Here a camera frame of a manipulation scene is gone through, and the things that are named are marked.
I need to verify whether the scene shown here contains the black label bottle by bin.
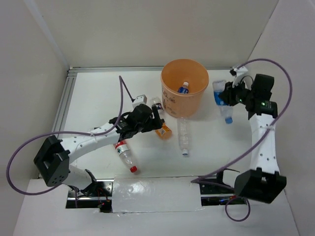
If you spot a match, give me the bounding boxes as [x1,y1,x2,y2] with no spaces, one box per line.
[150,97,164,117]

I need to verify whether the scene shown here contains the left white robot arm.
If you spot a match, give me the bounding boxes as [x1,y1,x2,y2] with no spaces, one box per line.
[34,104,164,196]

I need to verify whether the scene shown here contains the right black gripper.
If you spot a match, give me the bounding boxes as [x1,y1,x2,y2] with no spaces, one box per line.
[218,77,255,106]

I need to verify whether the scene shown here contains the orange plastic bin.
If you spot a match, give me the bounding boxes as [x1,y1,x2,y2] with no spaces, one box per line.
[160,59,209,118]

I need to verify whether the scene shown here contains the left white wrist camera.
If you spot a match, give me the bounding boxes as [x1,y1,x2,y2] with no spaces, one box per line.
[132,94,147,109]

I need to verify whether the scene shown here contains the clear unlabeled bottle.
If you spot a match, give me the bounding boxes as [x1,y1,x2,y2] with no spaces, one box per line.
[177,117,190,157]

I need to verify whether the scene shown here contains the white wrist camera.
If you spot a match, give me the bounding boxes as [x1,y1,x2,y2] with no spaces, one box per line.
[132,94,147,109]
[230,66,248,87]

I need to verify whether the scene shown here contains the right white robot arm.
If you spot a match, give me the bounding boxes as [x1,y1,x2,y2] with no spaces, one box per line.
[219,74,286,204]

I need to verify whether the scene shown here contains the aluminium frame rail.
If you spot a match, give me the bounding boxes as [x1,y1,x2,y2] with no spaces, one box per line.
[39,65,244,179]

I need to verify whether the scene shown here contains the blue label white cap bottle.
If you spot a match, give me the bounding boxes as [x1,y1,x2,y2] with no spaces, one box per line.
[177,82,189,94]

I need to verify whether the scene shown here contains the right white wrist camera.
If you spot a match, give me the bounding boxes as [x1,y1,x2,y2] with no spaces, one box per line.
[230,66,248,87]

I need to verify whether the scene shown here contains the orange juice bottle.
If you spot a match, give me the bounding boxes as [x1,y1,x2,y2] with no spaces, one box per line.
[155,123,172,140]

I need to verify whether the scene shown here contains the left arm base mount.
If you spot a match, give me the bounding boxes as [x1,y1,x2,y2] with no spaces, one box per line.
[65,179,114,213]

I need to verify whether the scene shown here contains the red label red cap bottle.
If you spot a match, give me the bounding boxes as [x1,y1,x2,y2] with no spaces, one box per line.
[113,140,138,173]

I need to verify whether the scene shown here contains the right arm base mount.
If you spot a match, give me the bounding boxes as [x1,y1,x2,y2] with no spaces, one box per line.
[197,169,239,207]

